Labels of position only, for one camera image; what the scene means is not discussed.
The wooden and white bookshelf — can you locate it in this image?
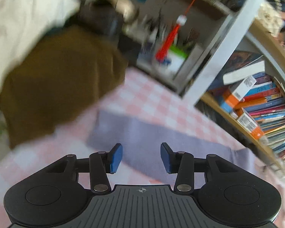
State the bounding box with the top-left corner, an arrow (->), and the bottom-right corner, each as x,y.
81,0 -> 285,171

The cream jacket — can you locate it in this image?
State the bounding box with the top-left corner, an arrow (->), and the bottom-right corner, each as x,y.
0,0 -> 84,127

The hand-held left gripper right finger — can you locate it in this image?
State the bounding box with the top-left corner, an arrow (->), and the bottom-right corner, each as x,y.
160,142 -> 238,192

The brass bowl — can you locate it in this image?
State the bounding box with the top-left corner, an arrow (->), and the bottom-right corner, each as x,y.
107,0 -> 137,23

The pink checkered cartoon table mat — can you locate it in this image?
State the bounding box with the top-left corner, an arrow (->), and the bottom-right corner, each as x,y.
0,66 -> 285,228

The small orange box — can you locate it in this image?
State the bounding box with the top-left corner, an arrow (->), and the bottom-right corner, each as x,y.
236,112 -> 264,140

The white orange and blue box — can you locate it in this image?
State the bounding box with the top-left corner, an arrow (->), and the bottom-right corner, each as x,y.
220,75 -> 257,114

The white tub with green lid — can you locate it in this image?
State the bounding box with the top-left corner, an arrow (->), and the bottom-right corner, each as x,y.
157,45 -> 190,77

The brown cloth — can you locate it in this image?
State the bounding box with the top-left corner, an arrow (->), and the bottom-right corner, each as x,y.
0,25 -> 129,150

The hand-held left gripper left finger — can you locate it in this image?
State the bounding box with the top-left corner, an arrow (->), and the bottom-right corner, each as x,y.
45,143 -> 123,193

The red tassel ornament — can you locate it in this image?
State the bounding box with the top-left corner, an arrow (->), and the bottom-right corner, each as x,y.
155,0 -> 203,61

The thick white-paged book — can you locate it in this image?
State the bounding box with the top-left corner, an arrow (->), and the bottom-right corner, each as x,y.
223,60 -> 266,85

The row of colourful books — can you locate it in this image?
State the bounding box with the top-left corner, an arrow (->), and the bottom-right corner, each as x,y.
208,51 -> 285,162

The black box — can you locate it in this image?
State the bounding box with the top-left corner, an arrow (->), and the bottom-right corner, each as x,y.
78,3 -> 123,33

